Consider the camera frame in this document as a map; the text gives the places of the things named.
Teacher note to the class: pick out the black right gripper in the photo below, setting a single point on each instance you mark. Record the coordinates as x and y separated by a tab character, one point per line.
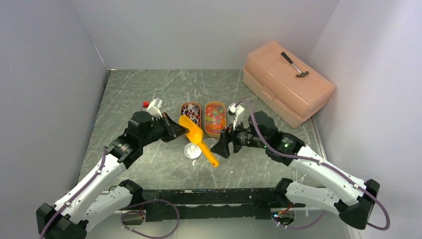
221	147

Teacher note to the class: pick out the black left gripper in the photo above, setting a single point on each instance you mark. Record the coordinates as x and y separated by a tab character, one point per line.
172	130

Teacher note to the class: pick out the yellow plastic scoop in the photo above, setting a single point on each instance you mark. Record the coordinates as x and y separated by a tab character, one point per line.
196	136

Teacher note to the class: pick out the pink oval lollipop tray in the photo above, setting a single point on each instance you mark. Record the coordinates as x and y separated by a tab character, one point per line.
193	111

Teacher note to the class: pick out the yellow oval gummy tray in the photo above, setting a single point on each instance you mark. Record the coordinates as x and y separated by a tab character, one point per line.
215	118

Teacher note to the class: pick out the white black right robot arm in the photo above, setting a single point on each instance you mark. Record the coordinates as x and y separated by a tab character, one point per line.
351	198

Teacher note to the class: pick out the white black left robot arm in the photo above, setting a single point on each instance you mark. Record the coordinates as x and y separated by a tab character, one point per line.
84	207

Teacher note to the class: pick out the round metal jar lid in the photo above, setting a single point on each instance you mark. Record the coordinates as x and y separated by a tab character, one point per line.
192	151

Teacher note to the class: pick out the peach plastic toolbox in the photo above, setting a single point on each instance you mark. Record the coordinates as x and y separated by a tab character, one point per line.
273	80

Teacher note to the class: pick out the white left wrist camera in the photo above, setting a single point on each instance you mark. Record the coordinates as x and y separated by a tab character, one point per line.
153	107

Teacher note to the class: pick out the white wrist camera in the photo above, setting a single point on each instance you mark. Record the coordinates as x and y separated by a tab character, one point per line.
236	111
153	107

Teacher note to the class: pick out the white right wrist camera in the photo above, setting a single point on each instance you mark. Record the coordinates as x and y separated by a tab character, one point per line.
236	111

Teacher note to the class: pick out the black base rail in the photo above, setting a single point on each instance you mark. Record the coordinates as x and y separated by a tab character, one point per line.
258	203

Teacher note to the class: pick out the black handled hammer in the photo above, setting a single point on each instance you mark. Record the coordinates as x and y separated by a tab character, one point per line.
300	74

